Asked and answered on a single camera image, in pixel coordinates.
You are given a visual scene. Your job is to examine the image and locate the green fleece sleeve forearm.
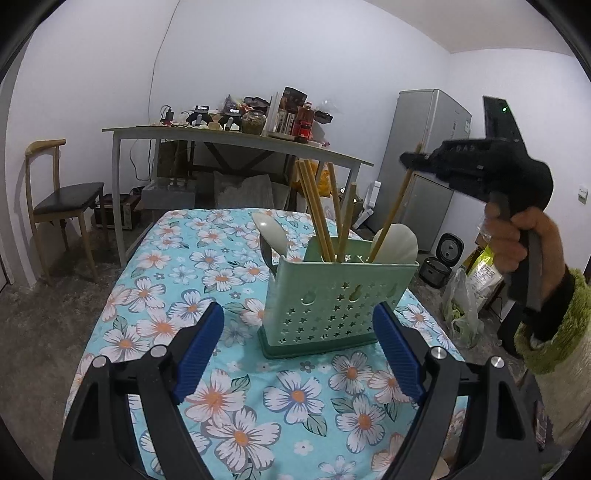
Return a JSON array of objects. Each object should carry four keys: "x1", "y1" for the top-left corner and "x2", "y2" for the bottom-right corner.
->
[{"x1": 515, "y1": 269, "x2": 590, "y2": 449}]

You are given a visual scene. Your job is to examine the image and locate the red bottles pack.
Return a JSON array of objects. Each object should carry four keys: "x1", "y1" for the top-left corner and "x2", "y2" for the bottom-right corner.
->
[{"x1": 293, "y1": 102, "x2": 315, "y2": 143}]

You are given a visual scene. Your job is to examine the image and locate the wooden chopstick bundle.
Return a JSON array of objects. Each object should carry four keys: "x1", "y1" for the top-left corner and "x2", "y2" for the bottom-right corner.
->
[{"x1": 295, "y1": 160, "x2": 356, "y2": 263}]

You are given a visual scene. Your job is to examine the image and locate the person's right hand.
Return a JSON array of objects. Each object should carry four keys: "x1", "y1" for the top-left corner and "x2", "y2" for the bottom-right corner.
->
[{"x1": 484, "y1": 202, "x2": 566, "y2": 302}]

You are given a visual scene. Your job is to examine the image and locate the glass jar with greens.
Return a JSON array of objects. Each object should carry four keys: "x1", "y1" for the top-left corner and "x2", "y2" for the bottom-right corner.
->
[{"x1": 240, "y1": 110, "x2": 266, "y2": 136}]

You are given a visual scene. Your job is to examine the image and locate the green perforated utensil holder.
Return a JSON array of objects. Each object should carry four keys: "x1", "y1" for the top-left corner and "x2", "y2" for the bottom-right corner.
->
[{"x1": 259, "y1": 237, "x2": 419, "y2": 359}]

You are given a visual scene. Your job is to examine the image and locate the black rice cooker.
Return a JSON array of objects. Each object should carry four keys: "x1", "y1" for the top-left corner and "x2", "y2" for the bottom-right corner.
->
[{"x1": 419, "y1": 233, "x2": 464, "y2": 289}]

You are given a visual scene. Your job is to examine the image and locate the long grey desk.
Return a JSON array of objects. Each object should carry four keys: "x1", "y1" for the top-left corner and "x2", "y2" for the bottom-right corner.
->
[{"x1": 102, "y1": 125, "x2": 374, "y2": 267}]

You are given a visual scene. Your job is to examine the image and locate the grey refrigerator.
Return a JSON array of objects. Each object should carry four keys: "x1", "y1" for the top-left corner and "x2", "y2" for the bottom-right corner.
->
[{"x1": 367, "y1": 89, "x2": 472, "y2": 252}]

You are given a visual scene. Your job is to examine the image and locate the yellow plastic bag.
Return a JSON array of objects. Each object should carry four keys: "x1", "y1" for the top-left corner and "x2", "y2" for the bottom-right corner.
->
[{"x1": 305, "y1": 159, "x2": 332, "y2": 197}]

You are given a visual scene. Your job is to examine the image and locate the wooden chair black seat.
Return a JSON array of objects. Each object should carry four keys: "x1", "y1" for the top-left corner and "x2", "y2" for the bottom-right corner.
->
[{"x1": 24, "y1": 139, "x2": 106, "y2": 285}]

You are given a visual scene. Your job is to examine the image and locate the white plastic bag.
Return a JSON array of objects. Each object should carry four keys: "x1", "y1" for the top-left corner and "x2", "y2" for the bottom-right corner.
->
[{"x1": 441, "y1": 268, "x2": 484, "y2": 349}]

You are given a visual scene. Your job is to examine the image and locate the cream plastic spoon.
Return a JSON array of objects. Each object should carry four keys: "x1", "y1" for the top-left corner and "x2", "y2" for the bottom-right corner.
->
[{"x1": 252, "y1": 212, "x2": 288, "y2": 257}]

